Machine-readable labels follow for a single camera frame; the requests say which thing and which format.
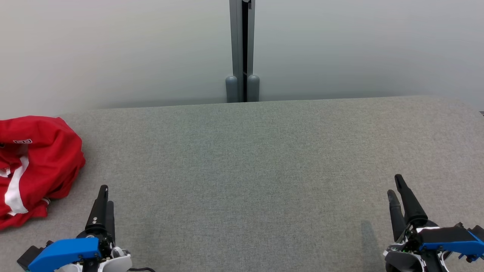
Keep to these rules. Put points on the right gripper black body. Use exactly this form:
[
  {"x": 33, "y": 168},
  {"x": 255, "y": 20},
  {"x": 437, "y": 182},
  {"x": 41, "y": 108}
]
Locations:
[{"x": 410, "y": 240}]

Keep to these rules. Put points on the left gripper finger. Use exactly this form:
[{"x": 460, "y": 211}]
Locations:
[
  {"x": 99, "y": 211},
  {"x": 110, "y": 221}
]

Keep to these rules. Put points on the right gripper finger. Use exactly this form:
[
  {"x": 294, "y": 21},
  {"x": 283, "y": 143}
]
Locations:
[
  {"x": 411, "y": 207},
  {"x": 396, "y": 219}
]

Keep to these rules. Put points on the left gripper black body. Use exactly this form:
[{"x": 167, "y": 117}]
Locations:
[{"x": 106, "y": 241}]

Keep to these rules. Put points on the red pants with striped trim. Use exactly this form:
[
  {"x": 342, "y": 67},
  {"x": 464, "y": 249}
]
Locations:
[{"x": 49, "y": 143}]

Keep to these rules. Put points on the left wrist camera blue mount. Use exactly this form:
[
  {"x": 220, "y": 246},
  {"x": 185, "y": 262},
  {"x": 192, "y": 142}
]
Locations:
[{"x": 64, "y": 253}]

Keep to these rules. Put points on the wrist camera blue mount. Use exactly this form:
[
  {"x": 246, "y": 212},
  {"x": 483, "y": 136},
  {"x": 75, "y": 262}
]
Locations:
[
  {"x": 64, "y": 253},
  {"x": 453, "y": 241}
]

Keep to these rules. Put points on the right wrist camera blue mount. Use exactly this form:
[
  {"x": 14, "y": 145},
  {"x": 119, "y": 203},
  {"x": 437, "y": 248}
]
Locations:
[{"x": 453, "y": 241}]

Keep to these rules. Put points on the grey partition post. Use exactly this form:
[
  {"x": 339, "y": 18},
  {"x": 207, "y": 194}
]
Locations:
[{"x": 234, "y": 37}]

